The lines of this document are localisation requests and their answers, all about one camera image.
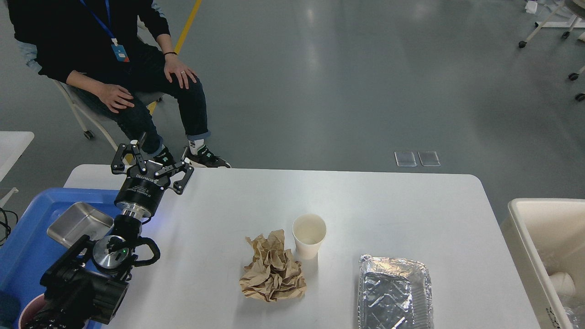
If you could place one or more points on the clear floor plate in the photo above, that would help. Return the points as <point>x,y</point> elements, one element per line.
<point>429,158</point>
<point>405,159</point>

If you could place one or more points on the crumpled brown paper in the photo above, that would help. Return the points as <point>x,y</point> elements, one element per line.
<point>273,273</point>

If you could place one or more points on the person in black sweater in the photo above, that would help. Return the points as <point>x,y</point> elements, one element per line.
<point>108,50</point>

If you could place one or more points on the white cup in bin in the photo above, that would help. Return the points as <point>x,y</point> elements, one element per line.
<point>563,284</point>

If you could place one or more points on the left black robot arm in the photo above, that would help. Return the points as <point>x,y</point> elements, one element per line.
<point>90,280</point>

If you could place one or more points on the blue plastic tray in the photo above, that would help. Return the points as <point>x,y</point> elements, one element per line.
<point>29,251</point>

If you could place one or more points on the aluminium foil tray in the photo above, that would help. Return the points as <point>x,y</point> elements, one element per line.
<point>394,293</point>

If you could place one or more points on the clear floor plate right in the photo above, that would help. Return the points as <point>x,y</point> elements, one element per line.
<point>429,158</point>

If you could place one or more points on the white side table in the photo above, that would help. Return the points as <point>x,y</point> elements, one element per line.
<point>12,146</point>

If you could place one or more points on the white bin right side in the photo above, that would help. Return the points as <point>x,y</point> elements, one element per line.
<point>544,236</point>

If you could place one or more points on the white paper cup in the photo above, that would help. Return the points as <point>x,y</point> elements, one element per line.
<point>309,231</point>

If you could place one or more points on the white rolling cart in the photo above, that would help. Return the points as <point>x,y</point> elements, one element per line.
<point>576,9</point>

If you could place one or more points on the white wheeled chair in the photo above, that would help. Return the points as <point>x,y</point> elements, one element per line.
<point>78,108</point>

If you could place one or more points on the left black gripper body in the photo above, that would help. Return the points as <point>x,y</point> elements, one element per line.
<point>141,191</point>

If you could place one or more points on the pink mug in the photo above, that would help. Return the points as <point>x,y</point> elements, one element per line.
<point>30,311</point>

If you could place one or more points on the small stainless steel tray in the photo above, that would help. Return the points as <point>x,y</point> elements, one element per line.
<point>80,219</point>

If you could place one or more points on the clear floor plate left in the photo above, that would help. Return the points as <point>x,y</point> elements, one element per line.
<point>405,159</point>

